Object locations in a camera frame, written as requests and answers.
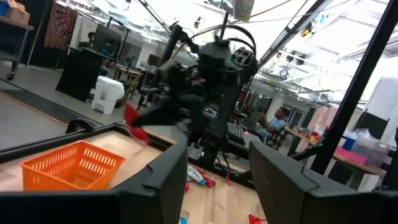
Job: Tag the small red frame tag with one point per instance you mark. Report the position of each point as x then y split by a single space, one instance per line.
228 179

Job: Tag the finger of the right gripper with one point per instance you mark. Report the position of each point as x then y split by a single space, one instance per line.
174 110

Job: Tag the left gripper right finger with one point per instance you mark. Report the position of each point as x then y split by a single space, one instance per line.
311 205

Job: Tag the pink mat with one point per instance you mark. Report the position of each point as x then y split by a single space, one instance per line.
351 155

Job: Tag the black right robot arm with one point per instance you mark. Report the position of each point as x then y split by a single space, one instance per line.
224 102

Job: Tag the black aluminium rig frame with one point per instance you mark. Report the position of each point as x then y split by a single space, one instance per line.
46 145

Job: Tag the person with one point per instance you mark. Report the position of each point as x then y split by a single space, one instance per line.
89 40
276 124

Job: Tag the black keyboard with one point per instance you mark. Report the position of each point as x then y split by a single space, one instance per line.
235 133

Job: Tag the grey side desk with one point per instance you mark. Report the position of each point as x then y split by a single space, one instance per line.
252 139

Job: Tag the blue white Hershey's candy bar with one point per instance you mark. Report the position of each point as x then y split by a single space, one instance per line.
196 175
183 221

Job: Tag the black monitor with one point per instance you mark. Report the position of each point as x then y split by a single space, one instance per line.
107 40

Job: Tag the black mat orange stripe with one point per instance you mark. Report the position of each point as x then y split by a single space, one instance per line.
46 109

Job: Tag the orange plastic basket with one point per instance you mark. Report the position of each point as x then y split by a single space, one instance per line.
71 168

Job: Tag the white plastic bucket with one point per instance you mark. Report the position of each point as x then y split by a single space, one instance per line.
107 95

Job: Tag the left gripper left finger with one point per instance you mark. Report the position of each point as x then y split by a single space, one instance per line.
93 207

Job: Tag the wooden work table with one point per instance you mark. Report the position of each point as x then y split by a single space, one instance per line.
357 167

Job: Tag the black panel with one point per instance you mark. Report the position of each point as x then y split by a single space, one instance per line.
371 124

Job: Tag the black desk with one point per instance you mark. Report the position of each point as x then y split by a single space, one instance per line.
81 74

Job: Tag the blue container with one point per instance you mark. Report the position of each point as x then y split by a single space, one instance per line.
349 143

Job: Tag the black partition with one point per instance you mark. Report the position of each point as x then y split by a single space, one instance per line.
37 31

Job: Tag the brown patterned tapestry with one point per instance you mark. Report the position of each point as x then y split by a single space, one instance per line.
60 26

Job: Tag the grey utility cart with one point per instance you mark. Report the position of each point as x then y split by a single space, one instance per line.
15 23

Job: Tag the cardboard box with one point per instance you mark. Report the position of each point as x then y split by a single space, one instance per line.
17 14

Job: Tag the pink cloth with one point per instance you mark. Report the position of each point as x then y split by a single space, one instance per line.
320 121

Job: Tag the clear storage box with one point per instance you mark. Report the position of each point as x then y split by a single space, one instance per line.
371 147

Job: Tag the red Kit Kat candy bar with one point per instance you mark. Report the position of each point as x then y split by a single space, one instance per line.
136 133
257 220
207 181
186 188

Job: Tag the blue storage bin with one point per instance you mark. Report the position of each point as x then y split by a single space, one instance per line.
3 8

